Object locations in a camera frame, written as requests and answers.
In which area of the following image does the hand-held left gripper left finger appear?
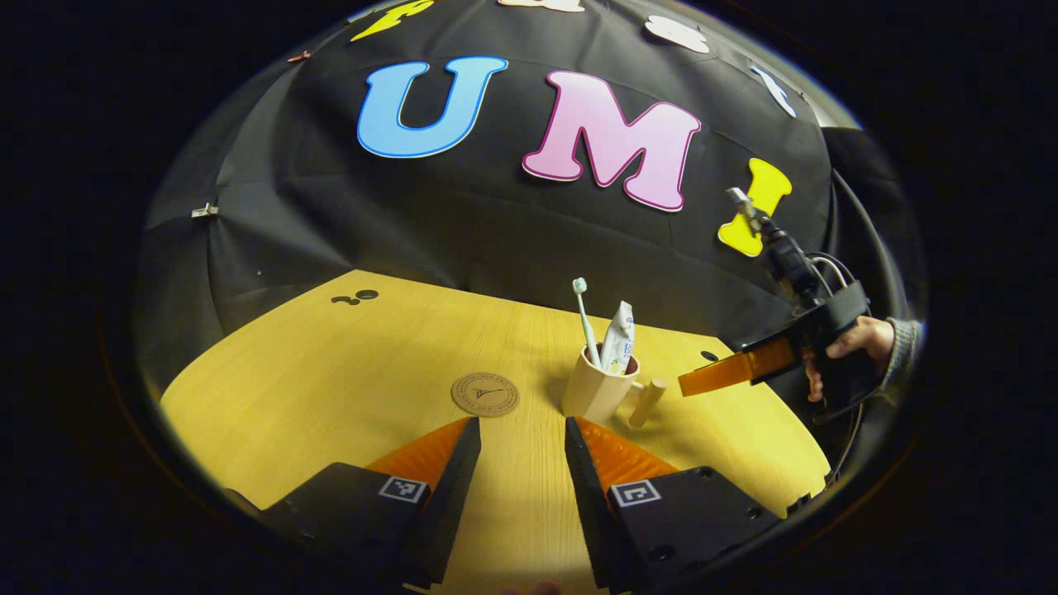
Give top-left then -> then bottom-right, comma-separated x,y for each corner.
223,416 -> 482,589

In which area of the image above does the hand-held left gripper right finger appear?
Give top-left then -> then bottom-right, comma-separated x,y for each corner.
565,416 -> 782,592

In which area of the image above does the round brown coaster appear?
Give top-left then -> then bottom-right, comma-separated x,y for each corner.
450,372 -> 521,418

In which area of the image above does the beige cup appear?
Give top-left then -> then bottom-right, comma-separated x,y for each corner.
560,345 -> 668,430

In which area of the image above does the white toothpaste tube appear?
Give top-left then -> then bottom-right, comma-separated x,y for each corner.
599,301 -> 636,375

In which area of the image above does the white toothbrush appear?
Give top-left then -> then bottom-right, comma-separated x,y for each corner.
572,278 -> 603,369

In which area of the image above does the wooden desktop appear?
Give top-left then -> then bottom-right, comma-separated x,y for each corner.
160,269 -> 832,595

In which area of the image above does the black backdrop cloth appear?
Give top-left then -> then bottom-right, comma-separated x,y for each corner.
132,0 -> 927,397

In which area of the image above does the grey cable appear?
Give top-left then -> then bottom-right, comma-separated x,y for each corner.
806,250 -> 860,294

